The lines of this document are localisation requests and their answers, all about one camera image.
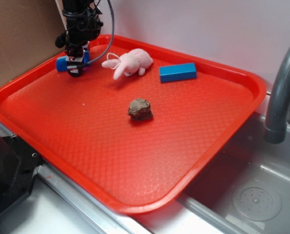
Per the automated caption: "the cardboard panel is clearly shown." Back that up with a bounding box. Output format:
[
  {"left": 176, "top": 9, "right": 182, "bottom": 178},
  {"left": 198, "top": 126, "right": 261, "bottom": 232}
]
[{"left": 0, "top": 0, "right": 64, "bottom": 87}]

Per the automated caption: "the grey braided cable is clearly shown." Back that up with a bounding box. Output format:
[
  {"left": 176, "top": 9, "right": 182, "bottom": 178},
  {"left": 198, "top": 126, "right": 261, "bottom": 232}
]
[{"left": 78, "top": 0, "right": 115, "bottom": 69}]

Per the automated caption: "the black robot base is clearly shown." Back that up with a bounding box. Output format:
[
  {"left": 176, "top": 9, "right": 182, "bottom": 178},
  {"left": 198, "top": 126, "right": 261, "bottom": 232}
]
[{"left": 0, "top": 136, "right": 40, "bottom": 218}]

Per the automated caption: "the grey faucet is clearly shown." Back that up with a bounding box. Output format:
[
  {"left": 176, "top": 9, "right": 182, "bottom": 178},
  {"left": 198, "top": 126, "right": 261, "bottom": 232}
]
[{"left": 264, "top": 48, "right": 290, "bottom": 144}]

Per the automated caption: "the blue sponge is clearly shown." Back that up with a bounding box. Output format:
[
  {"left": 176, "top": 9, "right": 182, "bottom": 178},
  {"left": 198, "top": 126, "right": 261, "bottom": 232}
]
[{"left": 56, "top": 50, "right": 90, "bottom": 72}]

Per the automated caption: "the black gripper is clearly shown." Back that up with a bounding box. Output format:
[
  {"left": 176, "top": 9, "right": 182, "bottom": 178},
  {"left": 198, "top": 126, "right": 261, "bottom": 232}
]
[{"left": 55, "top": 9, "right": 103, "bottom": 58}]

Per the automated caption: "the blue rectangular block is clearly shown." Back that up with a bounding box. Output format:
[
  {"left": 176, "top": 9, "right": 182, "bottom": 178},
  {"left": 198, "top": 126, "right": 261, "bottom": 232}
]
[{"left": 159, "top": 63, "right": 197, "bottom": 83}]

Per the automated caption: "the brown rock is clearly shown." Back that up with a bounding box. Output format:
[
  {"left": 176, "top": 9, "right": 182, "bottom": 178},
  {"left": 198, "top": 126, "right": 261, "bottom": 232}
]
[{"left": 127, "top": 98, "right": 153, "bottom": 121}]

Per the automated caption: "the red plastic tray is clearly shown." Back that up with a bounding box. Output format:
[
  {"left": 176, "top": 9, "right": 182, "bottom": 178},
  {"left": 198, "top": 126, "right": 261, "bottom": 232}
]
[{"left": 0, "top": 36, "right": 267, "bottom": 215}]

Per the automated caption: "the grey sink basin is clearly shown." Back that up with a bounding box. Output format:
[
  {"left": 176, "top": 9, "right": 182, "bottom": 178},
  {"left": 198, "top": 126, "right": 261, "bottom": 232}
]
[{"left": 137, "top": 114, "right": 290, "bottom": 234}]

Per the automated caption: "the pink plush bunny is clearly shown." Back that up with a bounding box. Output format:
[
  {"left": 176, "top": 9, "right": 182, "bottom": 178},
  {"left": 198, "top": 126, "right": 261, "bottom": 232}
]
[{"left": 102, "top": 49, "right": 154, "bottom": 80}]

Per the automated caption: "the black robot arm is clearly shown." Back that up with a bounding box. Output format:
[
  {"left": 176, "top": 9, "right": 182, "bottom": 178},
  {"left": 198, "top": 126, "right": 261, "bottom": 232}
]
[{"left": 55, "top": 0, "right": 104, "bottom": 58}]

